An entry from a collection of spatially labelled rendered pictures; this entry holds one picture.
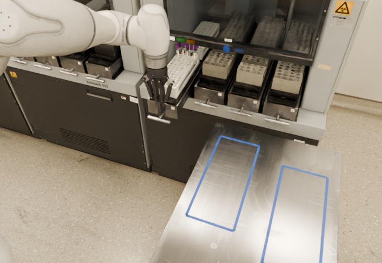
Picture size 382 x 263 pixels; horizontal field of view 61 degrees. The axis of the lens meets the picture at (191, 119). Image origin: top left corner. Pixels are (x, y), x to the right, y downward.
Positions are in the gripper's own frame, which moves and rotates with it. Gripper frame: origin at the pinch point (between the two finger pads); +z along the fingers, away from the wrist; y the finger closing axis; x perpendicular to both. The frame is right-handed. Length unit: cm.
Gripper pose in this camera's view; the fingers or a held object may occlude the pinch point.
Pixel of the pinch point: (160, 106)
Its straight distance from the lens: 132.4
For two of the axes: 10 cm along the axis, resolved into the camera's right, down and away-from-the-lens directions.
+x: -3.5, 6.3, -6.9
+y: -9.4, -2.3, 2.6
